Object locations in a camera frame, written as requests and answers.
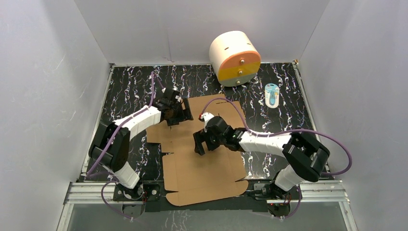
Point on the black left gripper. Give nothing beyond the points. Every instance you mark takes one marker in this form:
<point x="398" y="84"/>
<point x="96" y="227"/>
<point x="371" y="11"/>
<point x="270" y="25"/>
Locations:
<point x="178" y="112"/>

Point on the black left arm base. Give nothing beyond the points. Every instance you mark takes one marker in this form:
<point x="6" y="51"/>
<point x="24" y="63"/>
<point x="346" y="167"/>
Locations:
<point x="144" y="191"/>

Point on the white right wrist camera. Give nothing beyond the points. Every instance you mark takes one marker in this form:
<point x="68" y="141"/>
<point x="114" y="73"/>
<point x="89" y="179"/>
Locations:
<point x="205" y="117"/>

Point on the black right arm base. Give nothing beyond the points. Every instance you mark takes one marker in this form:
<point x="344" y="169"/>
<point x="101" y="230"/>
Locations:
<point x="272" y="192"/>

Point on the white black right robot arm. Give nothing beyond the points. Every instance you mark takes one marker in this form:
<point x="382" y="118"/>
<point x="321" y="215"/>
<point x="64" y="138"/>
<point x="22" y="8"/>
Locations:
<point x="305" y="155"/>

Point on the aluminium frame rail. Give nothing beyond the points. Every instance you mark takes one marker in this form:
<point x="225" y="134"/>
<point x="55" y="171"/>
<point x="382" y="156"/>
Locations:
<point x="321" y="191"/>

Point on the white orange yellow cylinder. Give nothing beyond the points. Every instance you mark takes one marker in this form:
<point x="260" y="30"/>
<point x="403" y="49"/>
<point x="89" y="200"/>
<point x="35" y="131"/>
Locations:
<point x="234" y="59"/>

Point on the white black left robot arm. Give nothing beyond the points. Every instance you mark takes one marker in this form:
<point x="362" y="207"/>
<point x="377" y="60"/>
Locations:
<point x="110" y="145"/>

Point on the blue white packaged item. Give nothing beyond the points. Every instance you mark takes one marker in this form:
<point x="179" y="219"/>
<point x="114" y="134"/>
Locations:
<point x="272" y="92"/>

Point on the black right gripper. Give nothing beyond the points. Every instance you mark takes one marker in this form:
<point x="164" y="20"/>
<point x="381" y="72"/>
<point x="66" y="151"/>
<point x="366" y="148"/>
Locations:
<point x="200" y="136"/>

